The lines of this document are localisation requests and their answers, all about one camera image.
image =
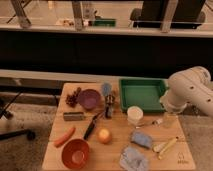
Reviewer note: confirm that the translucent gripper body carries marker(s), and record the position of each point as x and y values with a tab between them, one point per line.
170	116

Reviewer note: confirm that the blue eraser block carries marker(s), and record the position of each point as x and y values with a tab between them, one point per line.
141	139

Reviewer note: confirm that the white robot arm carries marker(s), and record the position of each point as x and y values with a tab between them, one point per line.
185	87

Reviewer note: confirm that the green plastic tray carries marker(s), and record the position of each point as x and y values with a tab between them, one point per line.
144	93

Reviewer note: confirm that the white lidded jar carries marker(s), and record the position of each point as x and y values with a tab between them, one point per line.
134	115

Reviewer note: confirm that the blue crumpled cloth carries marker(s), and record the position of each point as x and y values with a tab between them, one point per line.
133	160

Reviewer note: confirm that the blue round brush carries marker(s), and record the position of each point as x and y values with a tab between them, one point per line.
106	89

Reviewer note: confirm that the purple bowl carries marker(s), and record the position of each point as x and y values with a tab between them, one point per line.
89	99

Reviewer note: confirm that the wooden board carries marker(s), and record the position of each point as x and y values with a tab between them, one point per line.
105	157

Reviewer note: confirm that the black office chair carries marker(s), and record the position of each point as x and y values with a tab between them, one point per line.
179	14

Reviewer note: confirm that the bunch of dark grapes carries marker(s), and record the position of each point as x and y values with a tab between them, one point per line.
71	99

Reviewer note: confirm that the orange carrot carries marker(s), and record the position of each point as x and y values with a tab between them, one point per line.
60	141

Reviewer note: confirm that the red bowl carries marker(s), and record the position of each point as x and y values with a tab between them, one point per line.
75	154

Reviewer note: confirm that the green box behind glass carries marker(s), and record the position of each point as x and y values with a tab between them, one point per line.
105	23

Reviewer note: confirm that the black chair base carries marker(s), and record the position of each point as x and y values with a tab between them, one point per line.
12	128

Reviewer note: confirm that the black handled knife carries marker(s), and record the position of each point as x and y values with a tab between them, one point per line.
91	126

